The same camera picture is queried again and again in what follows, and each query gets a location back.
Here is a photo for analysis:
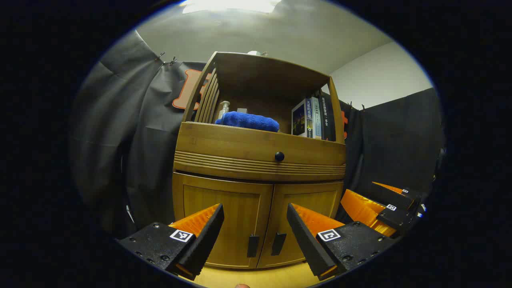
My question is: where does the black spine book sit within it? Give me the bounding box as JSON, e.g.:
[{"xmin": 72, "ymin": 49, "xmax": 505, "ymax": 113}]
[{"xmin": 320, "ymin": 94, "xmax": 336, "ymax": 142}]

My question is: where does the wooden cabinet drawer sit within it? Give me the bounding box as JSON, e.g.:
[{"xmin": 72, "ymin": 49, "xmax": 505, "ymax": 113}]
[{"xmin": 173, "ymin": 122, "xmax": 347, "ymax": 182}]

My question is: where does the light blue spine book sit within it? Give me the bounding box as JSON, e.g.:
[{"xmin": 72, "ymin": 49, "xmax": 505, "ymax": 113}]
[{"xmin": 311, "ymin": 97, "xmax": 323, "ymax": 140}]

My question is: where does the blue towel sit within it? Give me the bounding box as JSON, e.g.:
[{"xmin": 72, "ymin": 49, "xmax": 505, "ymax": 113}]
[{"xmin": 215, "ymin": 111, "xmax": 280, "ymax": 133}]

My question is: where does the ceiling light panel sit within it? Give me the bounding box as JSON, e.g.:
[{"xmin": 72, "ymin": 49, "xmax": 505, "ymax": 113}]
[{"xmin": 182, "ymin": 0, "xmax": 280, "ymax": 14}]

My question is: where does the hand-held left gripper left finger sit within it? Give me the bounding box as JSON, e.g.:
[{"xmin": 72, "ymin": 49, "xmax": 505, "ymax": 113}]
[{"xmin": 118, "ymin": 203, "xmax": 224, "ymax": 280}]

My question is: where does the black door handle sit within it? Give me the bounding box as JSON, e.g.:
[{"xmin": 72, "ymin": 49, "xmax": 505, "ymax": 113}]
[
  {"xmin": 271, "ymin": 232, "xmax": 287, "ymax": 256},
  {"xmin": 247, "ymin": 235, "xmax": 260, "ymax": 258}
]

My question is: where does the wooden shoe cabinet door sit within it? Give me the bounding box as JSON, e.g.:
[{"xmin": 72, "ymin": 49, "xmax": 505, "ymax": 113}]
[
  {"xmin": 173, "ymin": 172, "xmax": 274, "ymax": 269},
  {"xmin": 257, "ymin": 181, "xmax": 344, "ymax": 268}
]

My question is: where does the wooden double-door shoe cabinet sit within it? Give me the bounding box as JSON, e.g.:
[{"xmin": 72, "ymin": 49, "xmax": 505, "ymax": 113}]
[{"xmin": 172, "ymin": 51, "xmax": 348, "ymax": 269}]

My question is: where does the black backdrop cloth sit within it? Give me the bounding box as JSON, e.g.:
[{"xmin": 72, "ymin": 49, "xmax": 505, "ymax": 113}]
[{"xmin": 70, "ymin": 30, "xmax": 445, "ymax": 240}]

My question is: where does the dark cover book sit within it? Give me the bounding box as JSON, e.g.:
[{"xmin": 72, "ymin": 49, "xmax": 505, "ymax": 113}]
[{"xmin": 292, "ymin": 99, "xmax": 313, "ymax": 138}]

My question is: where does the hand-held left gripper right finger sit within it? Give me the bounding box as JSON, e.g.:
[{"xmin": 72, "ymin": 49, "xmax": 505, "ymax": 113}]
[{"xmin": 286, "ymin": 203, "xmax": 396, "ymax": 280}]

